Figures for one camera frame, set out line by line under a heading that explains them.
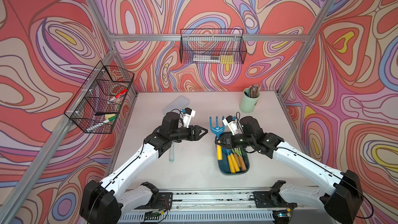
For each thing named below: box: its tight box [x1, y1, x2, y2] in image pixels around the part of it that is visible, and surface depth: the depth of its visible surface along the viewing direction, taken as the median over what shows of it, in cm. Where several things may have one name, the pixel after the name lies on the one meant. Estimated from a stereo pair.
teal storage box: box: [217, 147, 250, 176], surface depth 84 cm
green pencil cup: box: [239, 87, 261, 114], surface depth 104 cm
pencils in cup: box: [249, 82, 260, 98], surface depth 101 cm
